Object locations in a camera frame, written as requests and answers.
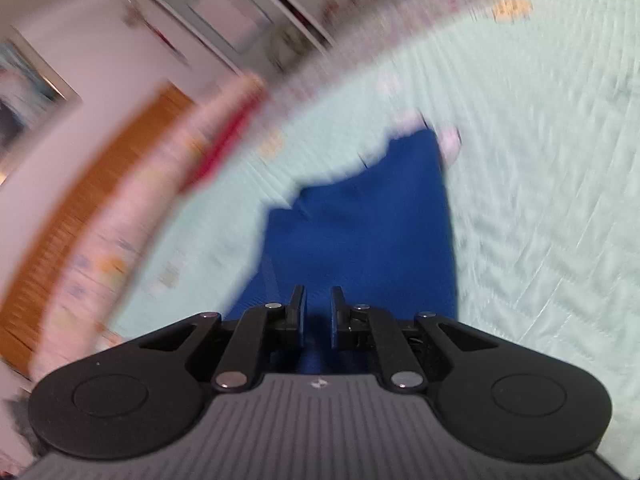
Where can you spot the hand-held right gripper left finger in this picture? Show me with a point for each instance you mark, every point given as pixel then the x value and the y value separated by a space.
pixel 299 320

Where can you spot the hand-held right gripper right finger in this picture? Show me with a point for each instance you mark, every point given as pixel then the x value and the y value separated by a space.
pixel 337 320

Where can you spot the blue knit sweater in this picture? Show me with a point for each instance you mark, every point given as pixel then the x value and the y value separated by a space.
pixel 360 220

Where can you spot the floral rolled quilt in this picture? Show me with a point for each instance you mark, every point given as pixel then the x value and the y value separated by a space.
pixel 125 240

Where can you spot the red blanket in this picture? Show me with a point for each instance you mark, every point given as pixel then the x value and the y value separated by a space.
pixel 220 145

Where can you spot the quilted bee-print bedspread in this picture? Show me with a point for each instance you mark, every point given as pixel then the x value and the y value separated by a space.
pixel 525 210

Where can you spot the wooden headboard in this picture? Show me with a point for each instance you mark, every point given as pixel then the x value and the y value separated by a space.
pixel 90 185

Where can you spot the sliding-door wardrobe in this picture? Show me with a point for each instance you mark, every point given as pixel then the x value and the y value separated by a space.
pixel 300 0

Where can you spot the red hanging ornament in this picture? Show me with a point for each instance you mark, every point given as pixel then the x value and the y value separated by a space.
pixel 155 30

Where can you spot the blue-framed wall chart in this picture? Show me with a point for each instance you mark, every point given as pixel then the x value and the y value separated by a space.
pixel 230 12

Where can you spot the framed wall picture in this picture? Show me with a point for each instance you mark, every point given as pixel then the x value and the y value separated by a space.
pixel 25 100

